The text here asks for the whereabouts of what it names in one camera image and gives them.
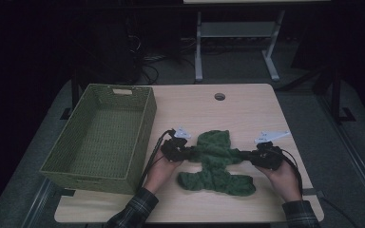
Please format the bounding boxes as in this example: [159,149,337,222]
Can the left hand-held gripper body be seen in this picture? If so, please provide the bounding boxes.
[161,126,193,162]

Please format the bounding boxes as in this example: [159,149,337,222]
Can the thin black cable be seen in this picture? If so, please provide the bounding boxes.
[318,196,359,228]

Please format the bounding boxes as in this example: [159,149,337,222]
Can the grey metal stand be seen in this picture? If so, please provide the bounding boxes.
[193,9,286,84]

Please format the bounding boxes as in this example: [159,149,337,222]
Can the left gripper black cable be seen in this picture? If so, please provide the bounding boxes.
[137,128,177,191]

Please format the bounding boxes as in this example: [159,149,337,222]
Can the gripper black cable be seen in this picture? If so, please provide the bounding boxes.
[279,147,304,196]
[137,128,177,191]

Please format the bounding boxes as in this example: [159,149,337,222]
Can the black metal stand leg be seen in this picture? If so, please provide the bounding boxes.
[329,65,356,124]
[60,70,81,121]

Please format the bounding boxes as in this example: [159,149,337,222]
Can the green woven basket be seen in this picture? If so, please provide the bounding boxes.
[39,83,158,195]

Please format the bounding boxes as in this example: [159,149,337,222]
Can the tangle of black cables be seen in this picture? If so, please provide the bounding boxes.
[126,32,198,86]

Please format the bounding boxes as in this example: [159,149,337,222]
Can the person's left hand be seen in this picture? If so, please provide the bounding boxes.
[144,149,183,195]

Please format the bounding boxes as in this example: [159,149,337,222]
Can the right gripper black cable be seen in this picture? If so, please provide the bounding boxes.
[279,147,304,196]

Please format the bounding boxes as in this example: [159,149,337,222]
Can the silver floor rail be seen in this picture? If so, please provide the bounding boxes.
[21,177,60,228]
[317,94,365,219]

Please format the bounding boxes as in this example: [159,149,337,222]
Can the green knitted garment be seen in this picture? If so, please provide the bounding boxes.
[176,129,257,198]

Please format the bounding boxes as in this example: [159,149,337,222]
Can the person's right hand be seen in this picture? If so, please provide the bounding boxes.
[255,160,302,203]

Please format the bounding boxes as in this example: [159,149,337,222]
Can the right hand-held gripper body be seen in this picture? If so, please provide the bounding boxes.
[250,130,291,170]

